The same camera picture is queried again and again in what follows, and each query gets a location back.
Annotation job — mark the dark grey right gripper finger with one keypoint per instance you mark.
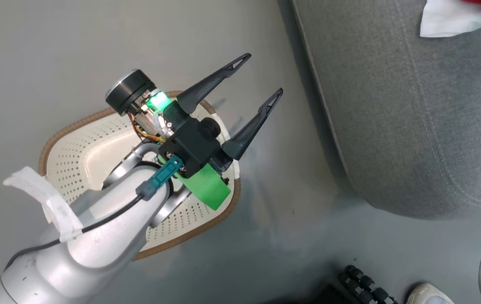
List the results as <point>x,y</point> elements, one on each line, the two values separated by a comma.
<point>248,133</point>

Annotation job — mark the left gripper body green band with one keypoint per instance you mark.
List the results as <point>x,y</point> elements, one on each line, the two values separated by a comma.
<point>128,90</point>

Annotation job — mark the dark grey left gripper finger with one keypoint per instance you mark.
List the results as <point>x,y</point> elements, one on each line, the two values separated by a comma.
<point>213,82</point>

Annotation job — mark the white garment with red stripes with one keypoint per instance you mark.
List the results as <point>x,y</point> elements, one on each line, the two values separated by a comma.
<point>447,19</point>

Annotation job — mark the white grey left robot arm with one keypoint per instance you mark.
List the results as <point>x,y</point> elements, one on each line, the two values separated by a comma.
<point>96,236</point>

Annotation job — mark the white laundry basket brown rim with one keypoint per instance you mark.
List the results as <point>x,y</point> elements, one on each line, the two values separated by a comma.
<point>96,152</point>

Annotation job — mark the grey fabric sofa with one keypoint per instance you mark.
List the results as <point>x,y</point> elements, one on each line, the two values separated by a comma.
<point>392,105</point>

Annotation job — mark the black ribbed base wheel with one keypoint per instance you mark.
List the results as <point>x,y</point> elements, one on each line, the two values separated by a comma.
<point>365,283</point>

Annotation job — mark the white shoe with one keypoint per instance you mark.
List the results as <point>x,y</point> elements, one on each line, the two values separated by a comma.
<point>428,295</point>

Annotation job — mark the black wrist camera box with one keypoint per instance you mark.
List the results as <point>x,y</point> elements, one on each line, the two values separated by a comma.
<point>191,145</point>

